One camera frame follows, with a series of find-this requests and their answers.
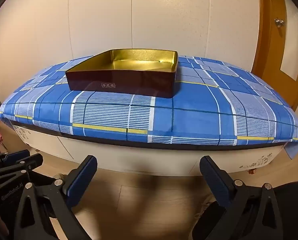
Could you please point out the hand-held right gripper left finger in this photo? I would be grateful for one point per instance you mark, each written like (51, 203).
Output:
(84, 175)

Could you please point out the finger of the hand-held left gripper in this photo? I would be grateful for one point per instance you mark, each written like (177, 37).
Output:
(16, 155)
(28, 163)

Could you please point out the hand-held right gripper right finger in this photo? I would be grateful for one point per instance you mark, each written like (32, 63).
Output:
(211, 175)

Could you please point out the dark red gold-lined tin box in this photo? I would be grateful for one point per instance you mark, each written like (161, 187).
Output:
(119, 82)

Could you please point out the blue plaid cloth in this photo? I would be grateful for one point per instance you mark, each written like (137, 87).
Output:
(196, 115)

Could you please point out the wooden door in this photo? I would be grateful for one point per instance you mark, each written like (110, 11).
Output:
(269, 55)

